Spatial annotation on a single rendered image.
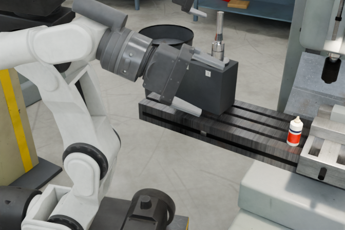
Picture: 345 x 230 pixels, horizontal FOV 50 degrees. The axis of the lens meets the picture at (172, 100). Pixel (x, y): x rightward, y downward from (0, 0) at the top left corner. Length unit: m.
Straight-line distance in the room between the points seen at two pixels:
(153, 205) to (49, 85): 0.75
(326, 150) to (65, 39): 0.86
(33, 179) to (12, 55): 1.96
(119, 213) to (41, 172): 1.21
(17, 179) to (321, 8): 2.18
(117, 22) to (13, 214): 0.97
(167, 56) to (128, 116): 2.54
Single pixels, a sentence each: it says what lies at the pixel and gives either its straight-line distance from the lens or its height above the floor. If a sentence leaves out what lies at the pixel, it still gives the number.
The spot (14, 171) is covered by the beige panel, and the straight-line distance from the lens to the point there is 2.67.
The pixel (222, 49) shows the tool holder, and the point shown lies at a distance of 1.37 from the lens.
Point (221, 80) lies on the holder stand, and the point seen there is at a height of 1.11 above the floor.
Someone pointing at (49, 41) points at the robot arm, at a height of 1.50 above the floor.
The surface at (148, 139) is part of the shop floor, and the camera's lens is 2.90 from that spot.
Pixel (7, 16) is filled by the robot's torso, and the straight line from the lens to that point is 1.01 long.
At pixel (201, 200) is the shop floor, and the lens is 2.42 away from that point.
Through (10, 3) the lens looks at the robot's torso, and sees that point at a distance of 0.95.
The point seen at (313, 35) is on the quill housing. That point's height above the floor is 1.36.
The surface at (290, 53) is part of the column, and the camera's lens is 1.68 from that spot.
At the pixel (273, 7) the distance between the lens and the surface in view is 5.42.
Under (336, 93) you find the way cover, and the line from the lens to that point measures 1.63.
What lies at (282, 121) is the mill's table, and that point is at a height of 0.96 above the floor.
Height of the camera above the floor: 1.74
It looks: 31 degrees down
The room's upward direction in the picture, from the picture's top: straight up
